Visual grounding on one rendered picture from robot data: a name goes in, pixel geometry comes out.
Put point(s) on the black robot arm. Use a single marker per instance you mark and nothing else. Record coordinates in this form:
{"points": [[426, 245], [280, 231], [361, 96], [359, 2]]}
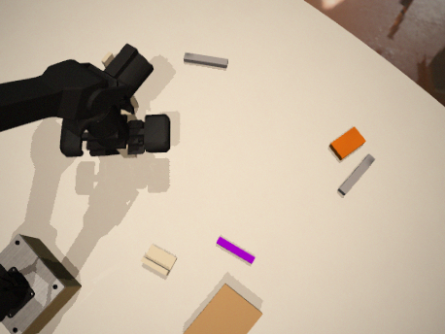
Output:
{"points": [[85, 97]]}

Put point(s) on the purple rectangular block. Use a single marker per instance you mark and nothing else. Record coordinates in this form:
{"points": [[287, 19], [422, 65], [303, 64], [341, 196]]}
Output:
{"points": [[232, 248]]}

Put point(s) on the grey flat bar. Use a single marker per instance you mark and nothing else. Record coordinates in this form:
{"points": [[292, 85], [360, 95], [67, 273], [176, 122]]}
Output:
{"points": [[364, 165]]}

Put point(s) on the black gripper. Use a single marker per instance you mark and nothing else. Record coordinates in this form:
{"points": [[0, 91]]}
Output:
{"points": [[152, 135]]}

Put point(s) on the grey rectangular bar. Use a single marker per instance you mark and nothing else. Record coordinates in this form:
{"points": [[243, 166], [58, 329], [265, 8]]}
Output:
{"points": [[205, 60]]}

